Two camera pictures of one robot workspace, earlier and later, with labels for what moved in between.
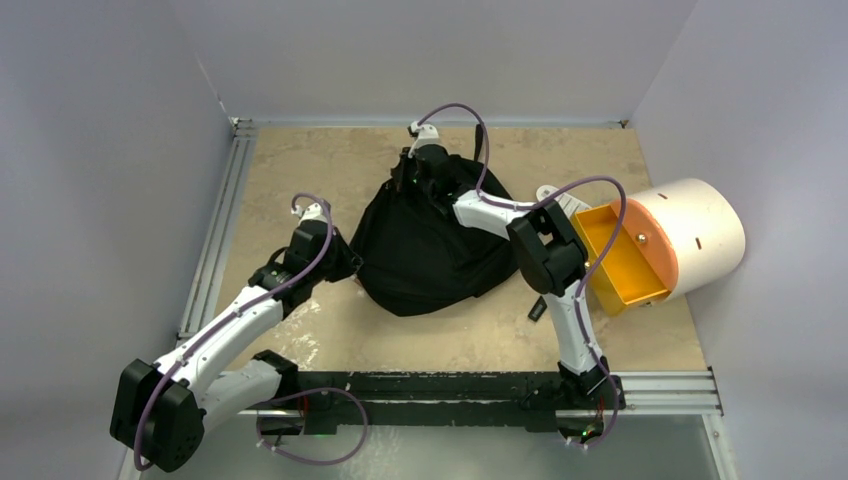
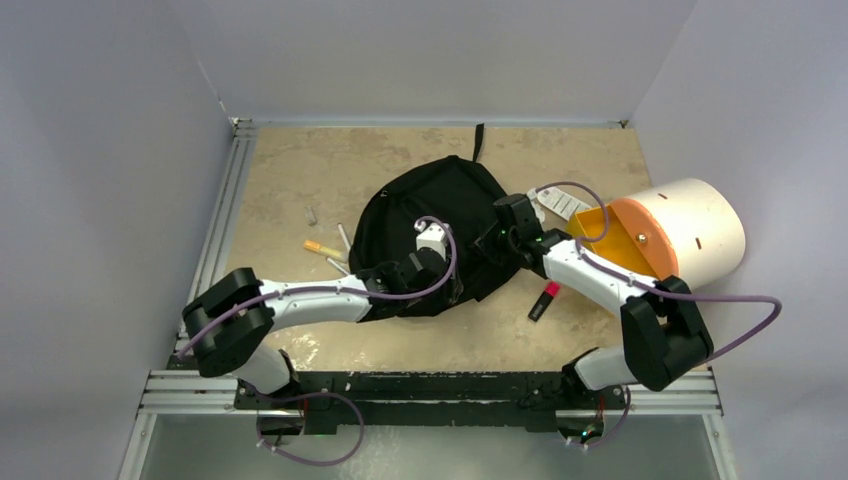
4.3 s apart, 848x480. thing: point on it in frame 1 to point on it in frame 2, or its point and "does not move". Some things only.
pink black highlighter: [538, 309] does not move
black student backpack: [416, 261] does not move
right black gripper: [402, 172] to [485, 244]
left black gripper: [349, 263] to [445, 273]
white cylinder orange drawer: [674, 238] does not move
